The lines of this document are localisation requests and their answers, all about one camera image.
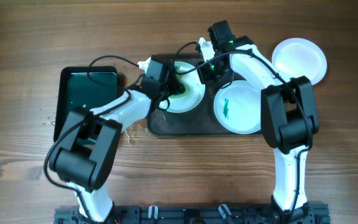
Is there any green yellow sponge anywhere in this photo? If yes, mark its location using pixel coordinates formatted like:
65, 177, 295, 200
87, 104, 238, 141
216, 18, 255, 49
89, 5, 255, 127
170, 81, 189, 98

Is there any white plate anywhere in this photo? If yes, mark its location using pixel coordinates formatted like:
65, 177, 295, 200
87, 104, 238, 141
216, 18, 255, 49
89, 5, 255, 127
213, 80, 260, 134
272, 38, 328, 85
161, 70, 206, 113

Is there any black water basin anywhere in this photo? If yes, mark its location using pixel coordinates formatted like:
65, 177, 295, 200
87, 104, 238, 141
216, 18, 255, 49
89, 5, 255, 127
53, 66, 117, 141

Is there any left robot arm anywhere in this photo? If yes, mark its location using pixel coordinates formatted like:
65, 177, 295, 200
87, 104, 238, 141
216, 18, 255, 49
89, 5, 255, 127
44, 54, 180, 223

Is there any black serving tray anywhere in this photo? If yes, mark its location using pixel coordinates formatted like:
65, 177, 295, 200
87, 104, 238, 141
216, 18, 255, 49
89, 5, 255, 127
147, 52, 273, 138

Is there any black mounting rail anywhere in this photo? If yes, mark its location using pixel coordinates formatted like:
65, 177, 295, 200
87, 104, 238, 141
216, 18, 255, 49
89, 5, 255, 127
53, 204, 331, 224

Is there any white plate top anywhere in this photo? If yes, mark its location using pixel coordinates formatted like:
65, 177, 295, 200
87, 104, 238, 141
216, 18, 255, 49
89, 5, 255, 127
161, 70, 206, 113

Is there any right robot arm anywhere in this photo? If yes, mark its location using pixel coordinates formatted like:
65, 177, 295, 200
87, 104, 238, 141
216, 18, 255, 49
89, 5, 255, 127
198, 21, 319, 223

